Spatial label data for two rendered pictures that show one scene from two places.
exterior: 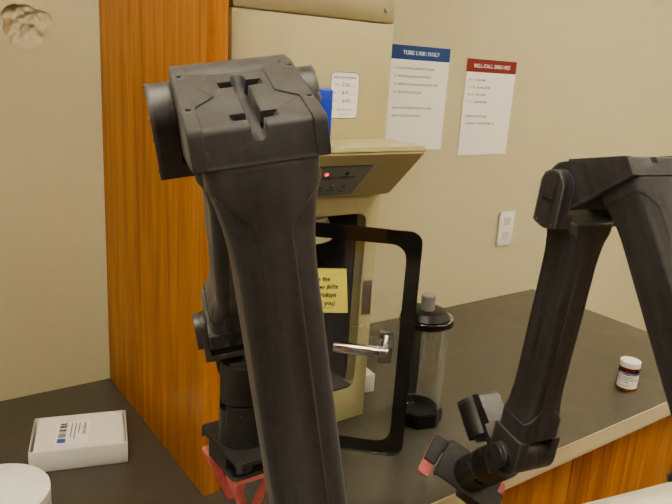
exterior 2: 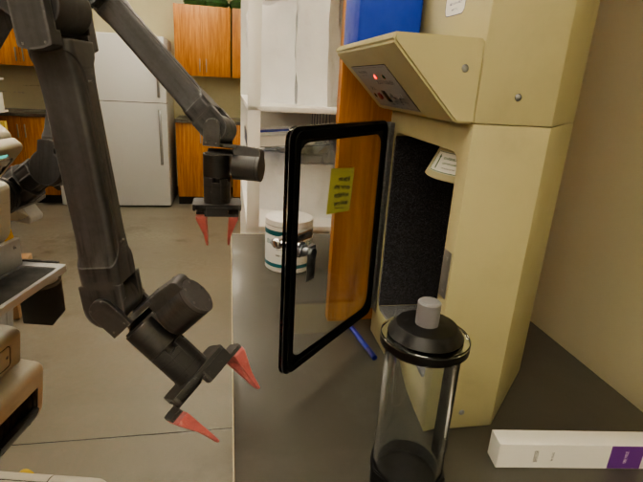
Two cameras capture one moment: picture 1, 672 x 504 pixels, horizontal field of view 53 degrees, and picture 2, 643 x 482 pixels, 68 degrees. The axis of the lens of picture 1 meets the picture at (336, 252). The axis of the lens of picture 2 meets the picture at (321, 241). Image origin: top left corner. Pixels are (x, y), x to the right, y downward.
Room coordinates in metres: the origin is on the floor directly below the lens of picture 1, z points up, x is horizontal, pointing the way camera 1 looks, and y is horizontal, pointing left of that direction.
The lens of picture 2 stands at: (1.36, -0.71, 1.45)
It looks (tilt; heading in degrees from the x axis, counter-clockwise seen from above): 19 degrees down; 115
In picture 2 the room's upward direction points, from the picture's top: 3 degrees clockwise
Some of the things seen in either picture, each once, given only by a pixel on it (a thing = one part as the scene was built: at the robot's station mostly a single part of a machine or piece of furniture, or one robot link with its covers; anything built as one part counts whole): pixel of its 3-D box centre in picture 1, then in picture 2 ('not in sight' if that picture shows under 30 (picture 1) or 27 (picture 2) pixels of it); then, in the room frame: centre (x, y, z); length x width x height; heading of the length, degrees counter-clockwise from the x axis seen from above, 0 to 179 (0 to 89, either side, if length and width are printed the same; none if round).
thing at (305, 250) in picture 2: not in sight; (307, 262); (1.05, -0.09, 1.18); 0.02 x 0.02 x 0.06; 82
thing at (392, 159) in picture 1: (330, 173); (392, 78); (1.13, 0.02, 1.46); 0.32 x 0.11 x 0.10; 126
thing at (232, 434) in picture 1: (242, 423); (216, 192); (0.73, 0.10, 1.21); 0.10 x 0.07 x 0.07; 36
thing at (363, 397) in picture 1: (321, 339); (337, 239); (1.05, 0.01, 1.19); 0.30 x 0.01 x 0.40; 82
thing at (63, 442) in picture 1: (80, 439); not in sight; (1.07, 0.44, 0.96); 0.16 x 0.12 x 0.04; 109
